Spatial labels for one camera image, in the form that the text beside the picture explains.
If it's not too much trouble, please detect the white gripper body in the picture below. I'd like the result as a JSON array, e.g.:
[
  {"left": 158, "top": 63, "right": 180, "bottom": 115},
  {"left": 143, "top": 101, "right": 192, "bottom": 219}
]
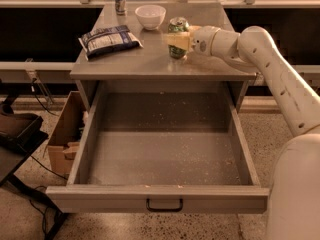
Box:
[{"left": 191, "top": 26, "right": 219, "bottom": 56}]

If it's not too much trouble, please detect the green soda can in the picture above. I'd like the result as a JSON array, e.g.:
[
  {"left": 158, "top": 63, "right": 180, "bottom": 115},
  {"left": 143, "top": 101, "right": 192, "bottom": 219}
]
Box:
[{"left": 168, "top": 17, "right": 189, "bottom": 59}]

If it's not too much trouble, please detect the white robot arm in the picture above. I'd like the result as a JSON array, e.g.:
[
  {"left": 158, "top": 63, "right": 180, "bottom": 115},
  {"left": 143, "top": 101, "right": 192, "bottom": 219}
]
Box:
[{"left": 167, "top": 26, "right": 320, "bottom": 240}]

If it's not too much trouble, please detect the open grey top drawer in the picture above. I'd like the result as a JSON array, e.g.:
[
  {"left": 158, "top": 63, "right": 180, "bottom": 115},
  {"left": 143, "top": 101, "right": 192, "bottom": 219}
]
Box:
[{"left": 47, "top": 81, "right": 269, "bottom": 214}]

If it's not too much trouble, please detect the white bowl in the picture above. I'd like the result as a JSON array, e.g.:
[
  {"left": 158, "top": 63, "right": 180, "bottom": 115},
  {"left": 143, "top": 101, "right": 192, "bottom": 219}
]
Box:
[{"left": 135, "top": 5, "right": 166, "bottom": 30}]

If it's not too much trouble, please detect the grey cabinet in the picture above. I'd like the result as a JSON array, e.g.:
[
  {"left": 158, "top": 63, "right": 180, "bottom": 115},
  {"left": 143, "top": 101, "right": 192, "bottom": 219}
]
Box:
[{"left": 70, "top": 0, "right": 256, "bottom": 105}]

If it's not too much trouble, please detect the dark blue chip bag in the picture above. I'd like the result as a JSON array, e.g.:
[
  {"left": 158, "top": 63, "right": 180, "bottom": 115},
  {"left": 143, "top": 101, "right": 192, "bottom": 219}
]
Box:
[{"left": 79, "top": 25, "right": 142, "bottom": 60}]

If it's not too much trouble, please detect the metal railing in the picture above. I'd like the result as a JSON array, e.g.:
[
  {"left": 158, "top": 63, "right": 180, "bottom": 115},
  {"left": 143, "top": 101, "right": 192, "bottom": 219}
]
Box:
[{"left": 1, "top": 0, "right": 320, "bottom": 79}]

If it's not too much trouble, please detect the cardboard box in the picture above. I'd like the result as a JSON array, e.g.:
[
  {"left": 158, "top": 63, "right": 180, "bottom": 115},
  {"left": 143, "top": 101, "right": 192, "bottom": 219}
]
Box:
[{"left": 47, "top": 91, "right": 85, "bottom": 176}]

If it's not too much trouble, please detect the black chair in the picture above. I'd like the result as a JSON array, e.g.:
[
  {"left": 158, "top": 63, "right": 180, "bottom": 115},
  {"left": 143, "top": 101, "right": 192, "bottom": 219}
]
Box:
[{"left": 0, "top": 97, "right": 68, "bottom": 240}]

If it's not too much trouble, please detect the black drawer handle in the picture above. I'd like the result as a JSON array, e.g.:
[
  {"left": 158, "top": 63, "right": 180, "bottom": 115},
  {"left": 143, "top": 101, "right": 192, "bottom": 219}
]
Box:
[{"left": 146, "top": 199, "right": 183, "bottom": 213}]

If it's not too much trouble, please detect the black cable on floor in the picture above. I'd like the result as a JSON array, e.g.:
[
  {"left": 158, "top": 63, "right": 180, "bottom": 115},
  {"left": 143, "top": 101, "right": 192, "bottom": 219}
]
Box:
[{"left": 29, "top": 78, "right": 69, "bottom": 235}]

